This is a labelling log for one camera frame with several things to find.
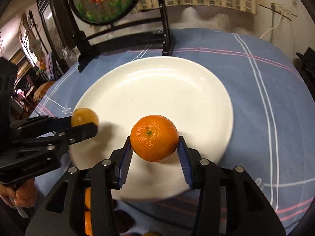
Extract clear glass pitcher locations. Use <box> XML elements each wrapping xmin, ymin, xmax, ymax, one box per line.
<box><xmin>62</xmin><ymin>47</ymin><xmax>80</xmax><ymax>67</ymax></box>

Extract small yellow-brown fruit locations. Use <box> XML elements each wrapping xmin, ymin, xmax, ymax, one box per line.
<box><xmin>70</xmin><ymin>108</ymin><xmax>99</xmax><ymax>127</ymax></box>

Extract white power cable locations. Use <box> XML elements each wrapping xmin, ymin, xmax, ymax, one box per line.
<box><xmin>259</xmin><ymin>11</ymin><xmax>285</xmax><ymax>40</ymax></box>

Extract blue striped tablecloth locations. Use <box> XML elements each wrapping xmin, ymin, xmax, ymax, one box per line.
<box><xmin>31</xmin><ymin>29</ymin><xmax>314</xmax><ymax>235</ymax></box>

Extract textured orange mandarin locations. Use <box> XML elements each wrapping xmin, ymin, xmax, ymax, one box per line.
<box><xmin>130</xmin><ymin>114</ymin><xmax>179</xmax><ymax>162</ymax></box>

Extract orange fruit under gripper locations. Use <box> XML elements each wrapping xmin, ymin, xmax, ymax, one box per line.
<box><xmin>84</xmin><ymin>187</ymin><xmax>91</xmax><ymax>210</ymax></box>

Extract dark wooden cabinet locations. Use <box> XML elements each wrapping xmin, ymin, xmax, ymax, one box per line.
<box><xmin>36</xmin><ymin>0</ymin><xmax>80</xmax><ymax>73</ymax></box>

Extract person's left hand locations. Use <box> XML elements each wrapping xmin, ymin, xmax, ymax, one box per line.
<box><xmin>0</xmin><ymin>178</ymin><xmax>37</xmax><ymax>208</ymax></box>

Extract white round plate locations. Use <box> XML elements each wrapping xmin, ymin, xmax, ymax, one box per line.
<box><xmin>70</xmin><ymin>56</ymin><xmax>233</xmax><ymax>200</ymax></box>

